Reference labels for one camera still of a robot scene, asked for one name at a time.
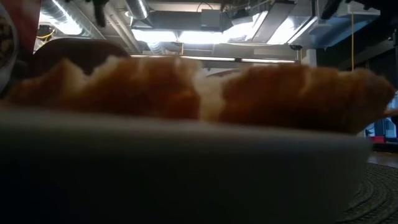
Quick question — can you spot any golden brown bread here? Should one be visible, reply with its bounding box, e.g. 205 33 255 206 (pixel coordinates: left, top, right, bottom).
5 55 398 135

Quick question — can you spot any orange cereal box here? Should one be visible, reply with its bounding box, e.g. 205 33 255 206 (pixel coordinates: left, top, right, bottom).
0 0 42 95

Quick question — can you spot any long ceiling light bar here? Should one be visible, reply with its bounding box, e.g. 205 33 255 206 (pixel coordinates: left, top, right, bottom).
129 54 297 65

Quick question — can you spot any pale green plate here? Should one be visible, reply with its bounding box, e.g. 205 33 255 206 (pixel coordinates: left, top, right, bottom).
0 106 374 224

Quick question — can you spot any grey round woven placemat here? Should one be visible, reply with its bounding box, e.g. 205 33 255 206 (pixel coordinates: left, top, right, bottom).
336 162 398 224

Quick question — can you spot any silver ventilation duct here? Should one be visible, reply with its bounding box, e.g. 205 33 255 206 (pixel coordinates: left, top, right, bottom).
124 0 154 21

